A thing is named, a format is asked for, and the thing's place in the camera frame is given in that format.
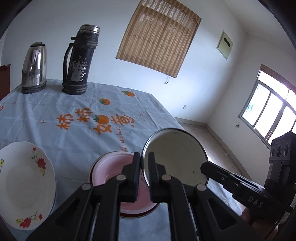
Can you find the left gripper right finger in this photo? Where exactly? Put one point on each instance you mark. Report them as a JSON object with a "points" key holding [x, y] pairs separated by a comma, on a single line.
{"points": [[163, 187]]}

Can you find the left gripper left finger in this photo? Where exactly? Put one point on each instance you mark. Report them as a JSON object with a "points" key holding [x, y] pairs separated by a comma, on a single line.
{"points": [[135, 178]]}

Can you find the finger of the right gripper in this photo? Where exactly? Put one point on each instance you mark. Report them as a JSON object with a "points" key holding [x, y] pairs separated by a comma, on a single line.
{"points": [[232, 182]]}

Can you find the pink enamel basin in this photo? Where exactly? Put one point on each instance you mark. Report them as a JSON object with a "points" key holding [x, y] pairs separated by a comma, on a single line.
{"points": [[110, 166]]}

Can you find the white enamel bowl pink outside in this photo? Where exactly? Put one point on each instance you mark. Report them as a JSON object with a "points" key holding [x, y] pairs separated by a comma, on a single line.
{"points": [[181, 154]]}

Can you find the red flower white plate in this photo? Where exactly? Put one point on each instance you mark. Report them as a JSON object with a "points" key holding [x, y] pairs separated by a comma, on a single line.
{"points": [[27, 185]]}

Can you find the person's right hand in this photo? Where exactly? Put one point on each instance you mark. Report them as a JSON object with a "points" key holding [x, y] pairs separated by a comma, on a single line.
{"points": [[248, 216]]}

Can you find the white tablecloth orange prints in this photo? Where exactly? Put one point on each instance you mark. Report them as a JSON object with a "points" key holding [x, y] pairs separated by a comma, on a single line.
{"points": [[75, 130]]}

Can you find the black worn thermos flask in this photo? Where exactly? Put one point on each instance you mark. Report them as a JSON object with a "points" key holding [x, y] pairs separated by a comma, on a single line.
{"points": [[77, 59]]}

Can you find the stainless steel electric kettle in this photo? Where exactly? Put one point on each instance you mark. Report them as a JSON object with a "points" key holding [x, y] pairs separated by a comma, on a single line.
{"points": [[34, 69]]}

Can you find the bamboo window blind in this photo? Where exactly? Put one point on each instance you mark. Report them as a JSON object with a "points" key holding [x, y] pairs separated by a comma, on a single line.
{"points": [[159, 35]]}

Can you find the dark wooden sideboard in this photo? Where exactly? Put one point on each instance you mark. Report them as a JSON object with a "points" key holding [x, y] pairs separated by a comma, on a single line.
{"points": [[4, 81]]}

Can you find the glass window with frame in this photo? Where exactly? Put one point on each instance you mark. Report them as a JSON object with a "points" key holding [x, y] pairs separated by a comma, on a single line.
{"points": [[270, 108]]}

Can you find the wall electrical panel box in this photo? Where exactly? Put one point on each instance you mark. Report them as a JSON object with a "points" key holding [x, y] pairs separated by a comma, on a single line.
{"points": [[224, 45]]}

